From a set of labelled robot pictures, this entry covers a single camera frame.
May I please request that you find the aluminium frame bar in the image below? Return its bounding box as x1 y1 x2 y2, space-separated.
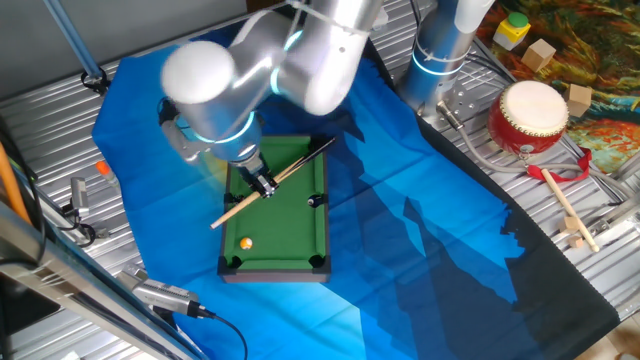
0 199 206 360

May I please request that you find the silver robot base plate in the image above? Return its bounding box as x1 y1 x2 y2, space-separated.
414 74 484 129

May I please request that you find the red strap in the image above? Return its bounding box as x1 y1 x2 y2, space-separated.
526 147 593 183

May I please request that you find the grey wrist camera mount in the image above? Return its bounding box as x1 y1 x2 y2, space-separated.
158 97 201 166

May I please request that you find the wooden drumstick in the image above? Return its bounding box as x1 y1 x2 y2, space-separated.
540 168 601 254

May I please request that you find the aluminium profile rail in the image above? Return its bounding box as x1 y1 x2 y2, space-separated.
584 164 640 239

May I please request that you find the grey hose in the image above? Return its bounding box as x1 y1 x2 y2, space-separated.
437 99 634 199

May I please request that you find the small silver camera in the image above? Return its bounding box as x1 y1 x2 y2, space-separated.
69 176 91 219

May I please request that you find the blue pole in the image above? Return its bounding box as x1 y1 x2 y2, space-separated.
42 0 104 81

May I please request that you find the thin black looped cable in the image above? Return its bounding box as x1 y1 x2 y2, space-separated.
55 202 97 247

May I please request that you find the blue printed cloth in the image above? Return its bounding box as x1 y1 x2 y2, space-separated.
91 42 621 360

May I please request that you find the yellow box green button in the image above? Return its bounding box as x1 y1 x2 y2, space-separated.
492 11 532 52

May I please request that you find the black camera cable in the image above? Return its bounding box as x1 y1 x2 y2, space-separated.
197 307 250 360

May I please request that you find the mini green pool table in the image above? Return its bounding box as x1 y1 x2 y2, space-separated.
216 132 332 284

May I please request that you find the black pole clamp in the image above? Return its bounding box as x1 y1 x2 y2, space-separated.
80 67 111 96

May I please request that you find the thick black cable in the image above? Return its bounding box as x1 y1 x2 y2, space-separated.
0 114 49 266

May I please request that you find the orange capped tube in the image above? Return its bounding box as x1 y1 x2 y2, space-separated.
95 160 121 189

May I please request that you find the large silver camera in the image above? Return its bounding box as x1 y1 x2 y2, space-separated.
130 277 201 319

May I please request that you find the wooden cube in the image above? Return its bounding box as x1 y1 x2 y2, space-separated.
520 38 557 74
564 83 594 119

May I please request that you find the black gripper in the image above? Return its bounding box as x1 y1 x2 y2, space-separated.
237 159 281 200

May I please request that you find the wooden pool cue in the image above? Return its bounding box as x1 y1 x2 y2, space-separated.
209 137 338 231

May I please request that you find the red drum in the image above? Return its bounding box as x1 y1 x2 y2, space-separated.
487 79 570 156

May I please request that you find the orange pole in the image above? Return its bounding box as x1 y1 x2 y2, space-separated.
0 142 31 224

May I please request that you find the colourful painted cloth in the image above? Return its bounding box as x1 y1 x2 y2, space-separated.
474 0 640 176

